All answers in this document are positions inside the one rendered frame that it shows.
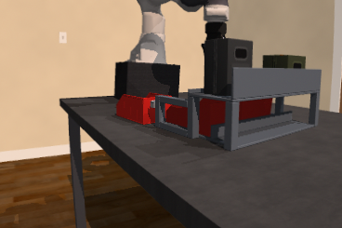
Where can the olive green case with orange latches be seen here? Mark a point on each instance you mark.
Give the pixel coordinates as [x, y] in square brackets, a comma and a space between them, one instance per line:
[284, 61]

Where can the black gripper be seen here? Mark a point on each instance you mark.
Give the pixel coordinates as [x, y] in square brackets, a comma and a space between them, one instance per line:
[215, 30]

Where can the grey metal shelf frame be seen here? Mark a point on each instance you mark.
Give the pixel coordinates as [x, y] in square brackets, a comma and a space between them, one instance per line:
[248, 84]

